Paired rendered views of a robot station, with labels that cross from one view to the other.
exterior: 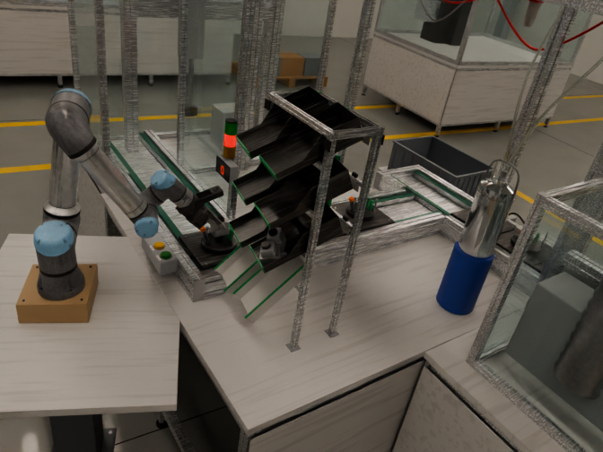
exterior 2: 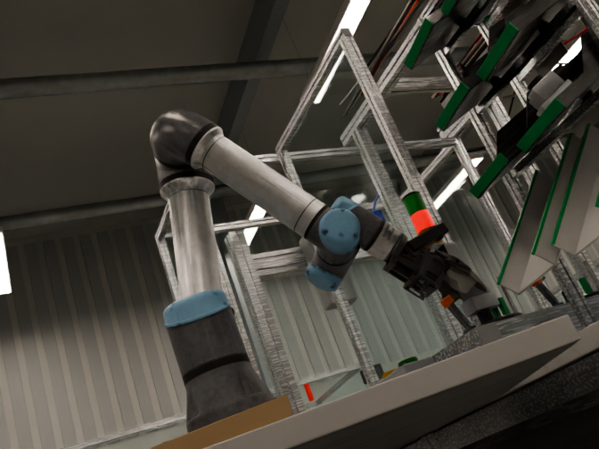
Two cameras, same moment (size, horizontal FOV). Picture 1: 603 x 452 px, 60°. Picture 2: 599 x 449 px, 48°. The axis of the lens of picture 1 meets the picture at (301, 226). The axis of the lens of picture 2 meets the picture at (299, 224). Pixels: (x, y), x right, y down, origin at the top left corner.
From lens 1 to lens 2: 1.47 m
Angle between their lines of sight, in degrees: 54
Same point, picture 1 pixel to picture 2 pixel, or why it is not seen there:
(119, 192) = (275, 180)
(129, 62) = (267, 331)
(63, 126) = (172, 115)
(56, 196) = (191, 280)
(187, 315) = not seen: hidden behind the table
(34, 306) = (187, 437)
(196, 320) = not seen: hidden behind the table
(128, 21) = (251, 283)
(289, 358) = not seen: outside the picture
